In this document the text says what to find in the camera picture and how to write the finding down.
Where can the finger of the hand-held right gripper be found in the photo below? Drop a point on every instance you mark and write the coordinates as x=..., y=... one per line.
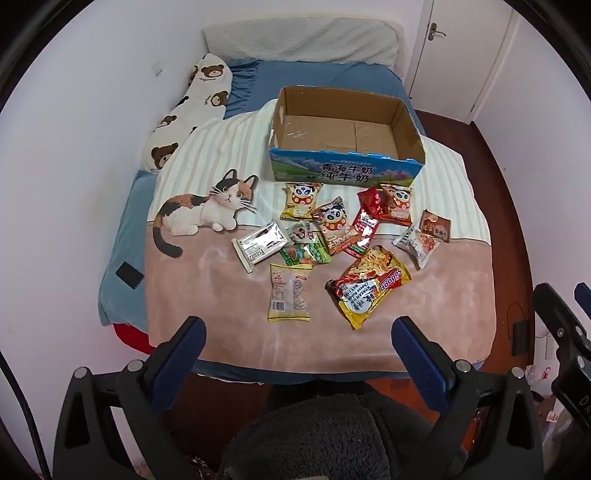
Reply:
x=584, y=297
x=551, y=309

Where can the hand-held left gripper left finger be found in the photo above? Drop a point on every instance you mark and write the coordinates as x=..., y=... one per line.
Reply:
x=184, y=355

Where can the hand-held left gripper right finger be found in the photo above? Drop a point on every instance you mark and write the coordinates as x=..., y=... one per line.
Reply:
x=415, y=357

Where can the instant noodle packet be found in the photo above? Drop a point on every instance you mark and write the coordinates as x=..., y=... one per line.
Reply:
x=369, y=288

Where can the white meat floss packet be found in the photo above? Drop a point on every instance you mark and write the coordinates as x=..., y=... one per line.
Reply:
x=418, y=244

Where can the yellow clear snack packet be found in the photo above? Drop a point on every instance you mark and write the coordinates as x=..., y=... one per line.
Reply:
x=290, y=293

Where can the brown pastry packet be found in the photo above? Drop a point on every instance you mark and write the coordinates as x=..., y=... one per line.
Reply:
x=435, y=226

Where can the silver wafer packet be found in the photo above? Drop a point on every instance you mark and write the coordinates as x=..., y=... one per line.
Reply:
x=258, y=244

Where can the long red snack packet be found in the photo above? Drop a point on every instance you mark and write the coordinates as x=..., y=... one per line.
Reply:
x=365, y=233

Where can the green candy packet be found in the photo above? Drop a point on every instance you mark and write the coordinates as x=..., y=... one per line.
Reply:
x=307, y=254

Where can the black-eared panda snack packet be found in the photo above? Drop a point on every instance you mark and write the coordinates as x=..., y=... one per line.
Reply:
x=336, y=226

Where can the orange panda snack packet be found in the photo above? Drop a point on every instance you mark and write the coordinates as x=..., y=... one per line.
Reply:
x=397, y=201

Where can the red triangular snack packet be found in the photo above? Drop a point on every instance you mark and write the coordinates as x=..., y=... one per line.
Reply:
x=371, y=201

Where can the yellow panda snack packet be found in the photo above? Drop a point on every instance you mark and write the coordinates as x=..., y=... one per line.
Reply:
x=301, y=201

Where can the blue printed cardboard box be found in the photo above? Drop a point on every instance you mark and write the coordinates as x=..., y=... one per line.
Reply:
x=344, y=134

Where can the white plastic bag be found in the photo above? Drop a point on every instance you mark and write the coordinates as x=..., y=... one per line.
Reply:
x=542, y=376

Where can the red cloth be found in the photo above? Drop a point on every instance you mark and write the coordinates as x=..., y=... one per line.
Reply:
x=131, y=339

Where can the cat print blanket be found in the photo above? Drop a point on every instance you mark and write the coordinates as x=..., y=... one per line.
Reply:
x=207, y=286

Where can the black phone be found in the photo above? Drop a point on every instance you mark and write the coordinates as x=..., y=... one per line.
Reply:
x=130, y=275

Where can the person's dark fleece clothing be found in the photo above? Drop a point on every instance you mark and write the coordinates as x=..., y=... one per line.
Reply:
x=332, y=438

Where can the bear print pillow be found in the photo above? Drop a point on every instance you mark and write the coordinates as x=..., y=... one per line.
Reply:
x=198, y=97

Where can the white door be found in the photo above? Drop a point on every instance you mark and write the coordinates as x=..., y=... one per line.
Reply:
x=461, y=55

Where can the bed with blue sheet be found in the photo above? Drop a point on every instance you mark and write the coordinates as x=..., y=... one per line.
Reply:
x=323, y=78

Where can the grey pillow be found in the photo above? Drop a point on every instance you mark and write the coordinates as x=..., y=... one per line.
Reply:
x=300, y=41

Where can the black wall charger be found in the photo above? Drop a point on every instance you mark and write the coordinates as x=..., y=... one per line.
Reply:
x=520, y=338

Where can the white wall socket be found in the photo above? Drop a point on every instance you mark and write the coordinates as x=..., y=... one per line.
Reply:
x=157, y=69

